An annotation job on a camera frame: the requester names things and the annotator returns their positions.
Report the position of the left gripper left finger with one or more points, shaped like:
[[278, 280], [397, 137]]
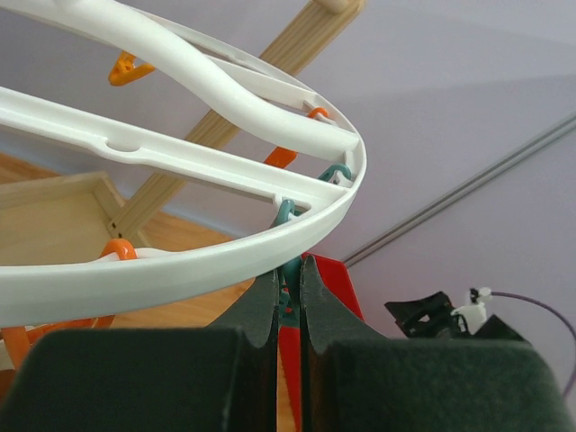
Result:
[[218, 378]]

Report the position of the white round clip hanger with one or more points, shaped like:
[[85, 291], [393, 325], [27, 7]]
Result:
[[258, 98]]

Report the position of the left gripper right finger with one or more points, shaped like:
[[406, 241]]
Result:
[[356, 379]]

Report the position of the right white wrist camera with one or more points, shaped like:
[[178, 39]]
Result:
[[471, 316]]

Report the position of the red plastic tray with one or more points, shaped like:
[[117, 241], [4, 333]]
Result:
[[335, 276]]

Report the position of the wooden hanger rack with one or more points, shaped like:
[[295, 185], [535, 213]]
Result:
[[47, 218]]

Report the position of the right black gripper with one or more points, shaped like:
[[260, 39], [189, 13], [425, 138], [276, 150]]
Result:
[[430, 317]]

